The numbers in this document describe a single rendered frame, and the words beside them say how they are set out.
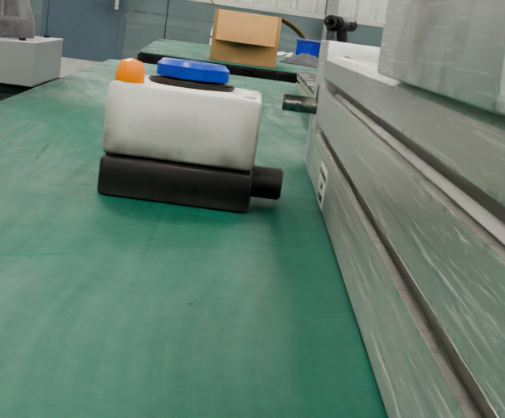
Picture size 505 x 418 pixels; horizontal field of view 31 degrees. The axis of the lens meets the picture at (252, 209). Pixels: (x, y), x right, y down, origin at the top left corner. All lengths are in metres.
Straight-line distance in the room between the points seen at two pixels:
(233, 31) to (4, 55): 1.73
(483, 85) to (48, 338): 0.15
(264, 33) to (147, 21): 8.87
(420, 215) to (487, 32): 0.07
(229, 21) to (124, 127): 2.30
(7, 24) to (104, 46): 10.47
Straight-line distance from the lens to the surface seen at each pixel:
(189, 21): 11.59
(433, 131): 0.23
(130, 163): 0.48
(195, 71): 0.49
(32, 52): 1.08
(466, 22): 0.19
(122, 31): 11.59
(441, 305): 0.20
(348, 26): 4.19
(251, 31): 2.77
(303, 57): 3.55
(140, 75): 0.48
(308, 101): 0.67
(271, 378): 0.26
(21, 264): 0.34
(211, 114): 0.47
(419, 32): 0.24
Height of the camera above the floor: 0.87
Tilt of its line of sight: 11 degrees down
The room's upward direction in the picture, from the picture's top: 8 degrees clockwise
